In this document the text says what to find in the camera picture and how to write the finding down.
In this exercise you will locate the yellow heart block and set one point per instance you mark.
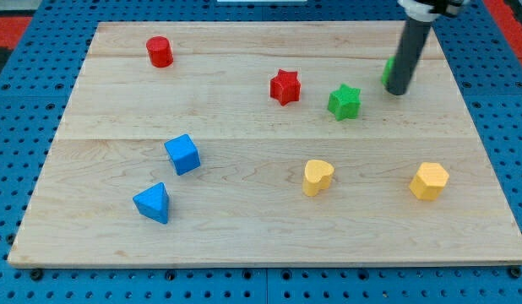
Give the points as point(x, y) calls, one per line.
point(317, 176)

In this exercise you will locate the yellow hexagon block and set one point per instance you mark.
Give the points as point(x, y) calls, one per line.
point(429, 181)

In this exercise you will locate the red star block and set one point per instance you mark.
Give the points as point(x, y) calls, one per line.
point(285, 87)

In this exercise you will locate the wooden board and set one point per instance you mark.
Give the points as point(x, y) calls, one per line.
point(244, 206)

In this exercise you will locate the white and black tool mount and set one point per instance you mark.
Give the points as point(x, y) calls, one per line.
point(429, 10)

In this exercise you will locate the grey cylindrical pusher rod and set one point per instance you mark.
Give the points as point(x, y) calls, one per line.
point(412, 41)

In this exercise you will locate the green block behind rod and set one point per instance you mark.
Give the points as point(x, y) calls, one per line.
point(387, 70)

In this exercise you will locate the blue cube block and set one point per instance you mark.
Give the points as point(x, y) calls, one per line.
point(183, 154)

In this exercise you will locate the green star block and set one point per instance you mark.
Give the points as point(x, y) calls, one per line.
point(344, 103)

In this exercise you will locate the blue triangle block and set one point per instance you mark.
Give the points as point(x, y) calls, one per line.
point(153, 203)

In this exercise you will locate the red cylinder block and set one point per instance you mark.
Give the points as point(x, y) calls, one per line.
point(159, 50)

